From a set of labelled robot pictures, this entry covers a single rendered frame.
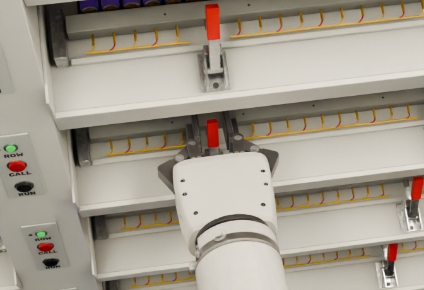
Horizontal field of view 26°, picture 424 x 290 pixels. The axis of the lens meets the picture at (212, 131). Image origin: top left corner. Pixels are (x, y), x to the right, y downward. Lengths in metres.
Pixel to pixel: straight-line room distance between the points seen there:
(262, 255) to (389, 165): 0.29
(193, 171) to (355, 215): 0.37
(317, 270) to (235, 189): 0.52
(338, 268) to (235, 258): 0.60
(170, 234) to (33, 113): 0.40
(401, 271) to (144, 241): 0.43
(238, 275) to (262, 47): 0.23
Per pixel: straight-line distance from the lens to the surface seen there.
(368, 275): 1.44
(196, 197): 0.92
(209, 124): 0.99
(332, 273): 1.43
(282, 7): 0.90
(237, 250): 0.85
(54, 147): 0.94
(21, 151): 0.94
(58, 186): 1.00
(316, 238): 1.24
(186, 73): 0.90
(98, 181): 1.06
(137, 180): 1.06
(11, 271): 1.24
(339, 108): 1.07
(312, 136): 1.07
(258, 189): 0.92
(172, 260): 1.22
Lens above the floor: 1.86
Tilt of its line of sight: 57 degrees down
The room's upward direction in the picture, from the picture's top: straight up
